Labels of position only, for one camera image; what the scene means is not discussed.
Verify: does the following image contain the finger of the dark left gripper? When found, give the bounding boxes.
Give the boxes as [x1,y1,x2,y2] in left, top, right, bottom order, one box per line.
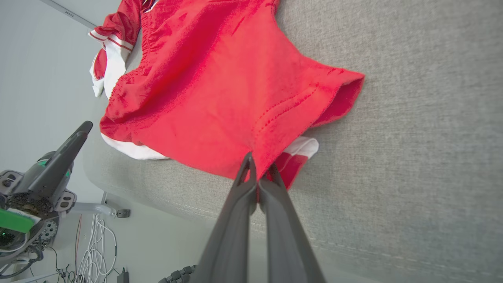
[24,121,94,198]

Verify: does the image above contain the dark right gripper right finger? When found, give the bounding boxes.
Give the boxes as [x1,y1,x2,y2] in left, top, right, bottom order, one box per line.
[259,163,327,283]

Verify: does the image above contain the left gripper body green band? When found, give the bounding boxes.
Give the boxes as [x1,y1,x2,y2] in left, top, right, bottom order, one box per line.
[0,151,77,261]

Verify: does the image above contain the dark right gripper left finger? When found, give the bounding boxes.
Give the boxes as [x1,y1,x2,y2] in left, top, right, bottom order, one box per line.
[190,152,259,283]

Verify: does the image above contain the red shirt with white sleeves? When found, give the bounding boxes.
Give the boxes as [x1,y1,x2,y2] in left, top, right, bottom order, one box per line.
[88,0,158,99]

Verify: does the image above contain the red shorts with white stripes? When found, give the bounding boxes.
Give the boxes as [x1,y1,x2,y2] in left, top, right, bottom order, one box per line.
[99,0,366,190]

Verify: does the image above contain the white metal stand leg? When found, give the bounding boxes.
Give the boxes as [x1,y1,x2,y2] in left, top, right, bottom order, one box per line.
[71,192,131,219]

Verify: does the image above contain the grey fabric sofa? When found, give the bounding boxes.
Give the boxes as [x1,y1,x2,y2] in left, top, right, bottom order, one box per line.
[81,0,503,283]

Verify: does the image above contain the black segmented cable chain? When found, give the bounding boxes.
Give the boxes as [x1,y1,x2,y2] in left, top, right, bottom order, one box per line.
[158,265,197,283]

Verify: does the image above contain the white cable bundle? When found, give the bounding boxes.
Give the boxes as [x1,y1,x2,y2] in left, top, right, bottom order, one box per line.
[77,214,118,283]

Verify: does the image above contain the grey wall baseboard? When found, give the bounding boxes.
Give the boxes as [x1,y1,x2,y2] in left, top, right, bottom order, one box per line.
[39,0,97,30]

